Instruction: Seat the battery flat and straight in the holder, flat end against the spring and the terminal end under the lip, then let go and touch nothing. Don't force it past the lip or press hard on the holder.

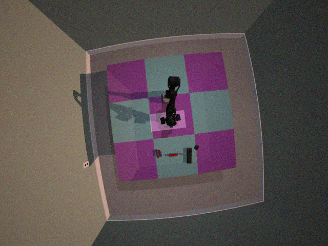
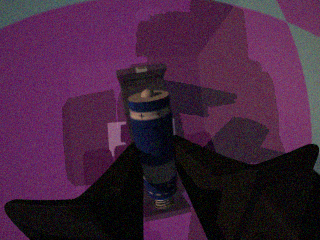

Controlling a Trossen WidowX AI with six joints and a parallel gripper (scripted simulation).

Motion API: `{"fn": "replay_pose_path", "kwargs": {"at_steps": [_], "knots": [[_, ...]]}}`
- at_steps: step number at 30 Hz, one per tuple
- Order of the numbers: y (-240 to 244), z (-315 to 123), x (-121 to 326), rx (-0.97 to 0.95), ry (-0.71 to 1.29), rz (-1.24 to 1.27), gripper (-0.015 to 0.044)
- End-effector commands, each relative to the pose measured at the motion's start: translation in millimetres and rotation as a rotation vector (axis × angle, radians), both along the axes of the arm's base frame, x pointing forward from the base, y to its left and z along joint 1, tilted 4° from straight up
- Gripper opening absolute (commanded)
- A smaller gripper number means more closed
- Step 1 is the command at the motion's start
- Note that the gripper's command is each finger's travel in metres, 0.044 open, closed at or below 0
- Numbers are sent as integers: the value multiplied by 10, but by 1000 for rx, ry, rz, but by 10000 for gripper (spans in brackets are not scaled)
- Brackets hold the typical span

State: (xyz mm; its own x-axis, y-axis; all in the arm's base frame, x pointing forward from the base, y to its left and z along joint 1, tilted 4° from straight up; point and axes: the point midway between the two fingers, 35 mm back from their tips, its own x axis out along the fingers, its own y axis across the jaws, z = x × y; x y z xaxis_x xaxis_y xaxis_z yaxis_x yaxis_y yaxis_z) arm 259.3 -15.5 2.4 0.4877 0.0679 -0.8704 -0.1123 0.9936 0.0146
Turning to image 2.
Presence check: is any blue and silver battery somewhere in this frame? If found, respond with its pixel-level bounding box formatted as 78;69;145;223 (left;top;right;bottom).
128;89;177;200

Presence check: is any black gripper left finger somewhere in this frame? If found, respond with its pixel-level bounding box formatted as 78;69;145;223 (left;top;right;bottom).
4;141;144;240

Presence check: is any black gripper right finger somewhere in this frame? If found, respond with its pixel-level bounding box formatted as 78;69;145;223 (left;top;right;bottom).
173;135;319;240

